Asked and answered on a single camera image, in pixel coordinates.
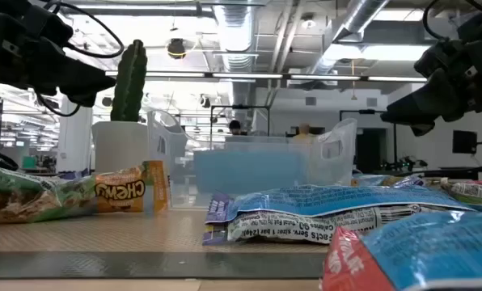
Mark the orange Chewy granola bar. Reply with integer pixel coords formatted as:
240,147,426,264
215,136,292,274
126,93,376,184
0,160,172,225

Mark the green white granola bar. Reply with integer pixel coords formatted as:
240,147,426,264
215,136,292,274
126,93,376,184
440,177,482,208

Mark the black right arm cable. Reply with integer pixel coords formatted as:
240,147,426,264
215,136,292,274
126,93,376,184
421,0,482,41

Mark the black workbench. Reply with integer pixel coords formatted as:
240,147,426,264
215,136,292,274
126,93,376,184
422,162,482,181

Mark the ceiling light strip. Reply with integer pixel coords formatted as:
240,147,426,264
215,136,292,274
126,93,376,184
104,71,428,83

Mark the person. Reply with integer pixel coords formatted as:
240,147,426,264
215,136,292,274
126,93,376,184
227,119,243,137
292,123,318,143

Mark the green cactus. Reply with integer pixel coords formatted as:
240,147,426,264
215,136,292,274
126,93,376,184
110,39,149,123

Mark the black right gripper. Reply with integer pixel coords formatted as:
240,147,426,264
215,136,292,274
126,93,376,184
379,7,482,137

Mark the white plant pot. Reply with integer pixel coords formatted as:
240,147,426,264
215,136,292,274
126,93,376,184
91,120,150,175

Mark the teal plastic bin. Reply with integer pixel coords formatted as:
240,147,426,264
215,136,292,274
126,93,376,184
193,148,307,195

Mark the red-ended blue granola bar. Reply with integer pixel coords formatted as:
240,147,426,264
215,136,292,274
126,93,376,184
320,209,482,291

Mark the purple-ended blue granola bar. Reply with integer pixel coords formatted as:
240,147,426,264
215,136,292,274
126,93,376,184
202,183,475,247

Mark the black monitor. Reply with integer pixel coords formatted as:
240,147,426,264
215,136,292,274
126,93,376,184
452,129,479,154

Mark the clear plastic bin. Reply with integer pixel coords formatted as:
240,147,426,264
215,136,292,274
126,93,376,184
146,108,358,210

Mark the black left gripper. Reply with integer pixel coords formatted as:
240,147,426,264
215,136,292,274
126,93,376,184
0,0,117,108

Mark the clear plastic tray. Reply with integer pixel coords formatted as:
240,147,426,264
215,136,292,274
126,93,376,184
0,208,331,280

